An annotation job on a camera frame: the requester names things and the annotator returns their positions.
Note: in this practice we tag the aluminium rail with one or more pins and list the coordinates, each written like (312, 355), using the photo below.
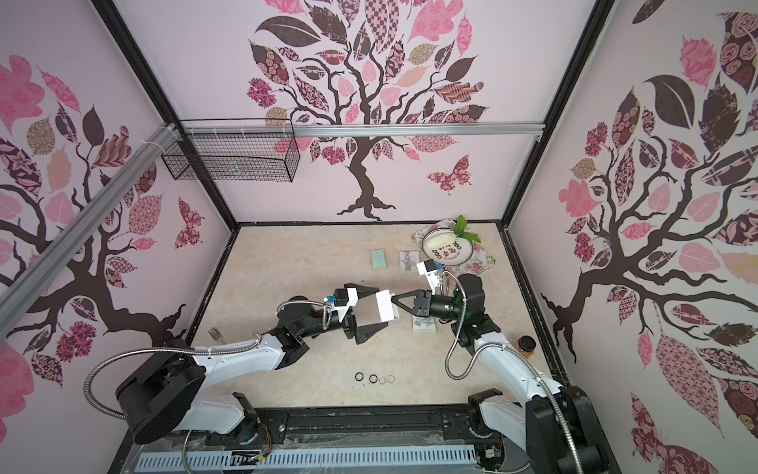
(17, 301)
(367, 129)

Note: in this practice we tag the silver metal fork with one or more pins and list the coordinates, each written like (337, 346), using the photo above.
(216, 335)

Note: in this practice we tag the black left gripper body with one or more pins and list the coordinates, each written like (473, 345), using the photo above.
(349, 323)

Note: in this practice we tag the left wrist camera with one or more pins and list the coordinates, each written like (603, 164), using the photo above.
(338, 305)

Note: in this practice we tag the clear plastic ring bag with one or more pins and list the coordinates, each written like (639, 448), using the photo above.
(409, 261)

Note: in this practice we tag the mint green box lid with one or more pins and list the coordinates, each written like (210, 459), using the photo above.
(378, 259)

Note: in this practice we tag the white lift-off box base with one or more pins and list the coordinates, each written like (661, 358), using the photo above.
(423, 325)

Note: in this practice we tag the white toy radish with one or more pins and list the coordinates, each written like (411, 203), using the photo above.
(448, 237)

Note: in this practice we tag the white slotted cable duct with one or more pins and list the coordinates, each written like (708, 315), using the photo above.
(454, 457)

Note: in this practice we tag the brown jar black lid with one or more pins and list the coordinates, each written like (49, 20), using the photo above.
(526, 345)

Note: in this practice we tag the black wire basket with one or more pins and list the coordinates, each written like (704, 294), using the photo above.
(257, 153)

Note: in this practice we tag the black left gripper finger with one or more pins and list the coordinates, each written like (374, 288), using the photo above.
(365, 333)
(362, 291)

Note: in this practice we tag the white round printed plate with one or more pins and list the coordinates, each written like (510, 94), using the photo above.
(444, 247)

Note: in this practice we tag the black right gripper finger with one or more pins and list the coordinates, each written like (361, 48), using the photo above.
(401, 297)
(400, 310)

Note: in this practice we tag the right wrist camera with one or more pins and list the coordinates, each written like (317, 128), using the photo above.
(432, 271)

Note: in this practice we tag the rear aluminium rail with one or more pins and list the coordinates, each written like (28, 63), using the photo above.
(367, 129)

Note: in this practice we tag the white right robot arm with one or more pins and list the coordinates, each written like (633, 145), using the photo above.
(554, 425)

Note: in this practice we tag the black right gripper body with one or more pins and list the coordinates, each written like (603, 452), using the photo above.
(422, 304)

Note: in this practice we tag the left aluminium rail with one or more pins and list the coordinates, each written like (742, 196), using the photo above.
(17, 301)

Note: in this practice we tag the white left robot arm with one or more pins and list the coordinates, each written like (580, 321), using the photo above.
(170, 391)

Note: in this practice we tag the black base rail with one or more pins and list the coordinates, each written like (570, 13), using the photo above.
(459, 421)

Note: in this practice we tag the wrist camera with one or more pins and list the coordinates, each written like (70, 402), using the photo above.
(432, 271)
(338, 305)

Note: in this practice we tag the black corner frame post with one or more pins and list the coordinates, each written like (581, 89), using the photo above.
(598, 19)

